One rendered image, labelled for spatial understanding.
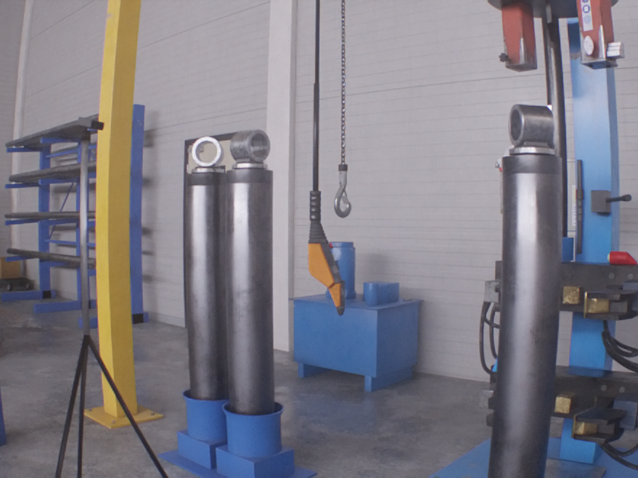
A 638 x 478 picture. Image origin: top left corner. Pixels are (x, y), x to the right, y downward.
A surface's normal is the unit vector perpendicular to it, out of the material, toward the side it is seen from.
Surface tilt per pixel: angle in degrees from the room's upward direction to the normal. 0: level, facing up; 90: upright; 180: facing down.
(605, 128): 90
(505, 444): 90
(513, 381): 90
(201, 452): 90
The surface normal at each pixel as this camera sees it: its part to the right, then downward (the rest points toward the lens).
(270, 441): 0.62, 0.02
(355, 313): -0.64, 0.02
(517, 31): -0.79, 0.01
